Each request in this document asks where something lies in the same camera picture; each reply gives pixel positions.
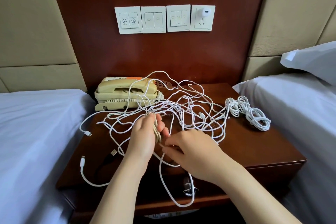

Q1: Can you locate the person's left forearm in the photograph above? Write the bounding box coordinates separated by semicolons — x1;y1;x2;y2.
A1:
90;155;153;224

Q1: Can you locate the beige corded telephone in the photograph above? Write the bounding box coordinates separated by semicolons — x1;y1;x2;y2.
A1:
94;77;165;112

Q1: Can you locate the dark wooden drawer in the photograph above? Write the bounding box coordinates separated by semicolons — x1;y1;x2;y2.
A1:
68;171;295;214

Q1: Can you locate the white double rocker wall switch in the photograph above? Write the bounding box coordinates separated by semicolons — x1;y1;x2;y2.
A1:
141;6;167;34

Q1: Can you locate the white pillow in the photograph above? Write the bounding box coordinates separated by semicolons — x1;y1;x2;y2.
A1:
280;41;336;86

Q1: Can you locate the tangle of white cables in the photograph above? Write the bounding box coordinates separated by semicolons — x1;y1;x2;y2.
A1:
97;70;229;208

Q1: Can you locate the white crumpled bag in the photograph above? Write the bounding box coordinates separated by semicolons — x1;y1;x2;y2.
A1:
144;210;200;219

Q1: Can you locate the cream cable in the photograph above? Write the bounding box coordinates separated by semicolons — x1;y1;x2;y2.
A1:
151;113;163;146

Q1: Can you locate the thin black cable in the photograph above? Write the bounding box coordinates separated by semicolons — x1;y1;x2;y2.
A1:
93;153;116;180

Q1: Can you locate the left bed white sheet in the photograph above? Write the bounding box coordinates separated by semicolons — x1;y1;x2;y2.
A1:
0;89;96;224

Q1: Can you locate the person's left hand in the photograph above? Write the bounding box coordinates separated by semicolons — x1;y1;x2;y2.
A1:
126;113;171;167

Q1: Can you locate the right bed white sheet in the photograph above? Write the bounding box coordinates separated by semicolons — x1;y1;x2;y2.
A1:
232;73;336;224

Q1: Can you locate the white triple rocker wall switch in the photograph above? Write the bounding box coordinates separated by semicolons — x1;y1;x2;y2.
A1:
166;4;192;33

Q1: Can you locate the wooden nightstand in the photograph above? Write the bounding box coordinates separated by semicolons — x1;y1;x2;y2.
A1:
56;83;308;224

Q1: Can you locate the white two-button wall switch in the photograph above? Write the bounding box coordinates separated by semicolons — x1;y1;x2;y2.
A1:
115;6;144;35

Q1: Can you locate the bed white sheet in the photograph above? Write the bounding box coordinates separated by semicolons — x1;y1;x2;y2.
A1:
232;73;336;224
0;89;96;224

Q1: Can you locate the metal ring drawer handle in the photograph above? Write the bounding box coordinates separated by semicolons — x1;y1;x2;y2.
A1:
182;176;198;197

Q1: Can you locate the person's right hand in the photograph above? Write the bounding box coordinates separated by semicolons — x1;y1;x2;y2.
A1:
160;129;237;185

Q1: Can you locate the beige padded headboard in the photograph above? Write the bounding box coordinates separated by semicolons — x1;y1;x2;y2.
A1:
243;0;336;81
0;0;87;93

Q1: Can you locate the dark wooden wall panel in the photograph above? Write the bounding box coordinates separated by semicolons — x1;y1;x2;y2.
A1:
46;0;271;93

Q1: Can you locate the person's right forearm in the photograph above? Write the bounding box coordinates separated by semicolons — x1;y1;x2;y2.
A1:
218;161;302;224

